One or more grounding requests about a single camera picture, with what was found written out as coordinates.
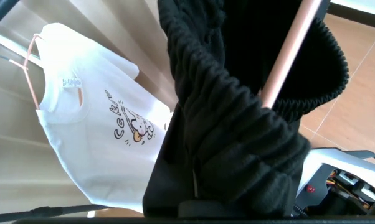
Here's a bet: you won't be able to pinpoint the black shorts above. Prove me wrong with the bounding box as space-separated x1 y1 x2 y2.
142 0 350 218

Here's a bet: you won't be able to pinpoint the white printed t-shirt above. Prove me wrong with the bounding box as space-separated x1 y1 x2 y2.
34 22 176 214

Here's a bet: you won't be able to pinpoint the pink clothes hanger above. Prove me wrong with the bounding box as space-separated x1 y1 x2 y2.
259 0 324 110
0 33 84 110

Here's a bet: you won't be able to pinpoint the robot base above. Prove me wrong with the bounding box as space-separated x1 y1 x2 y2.
295 147 375 218

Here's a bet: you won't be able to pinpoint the beige curtain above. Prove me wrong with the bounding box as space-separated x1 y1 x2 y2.
0 0 179 218

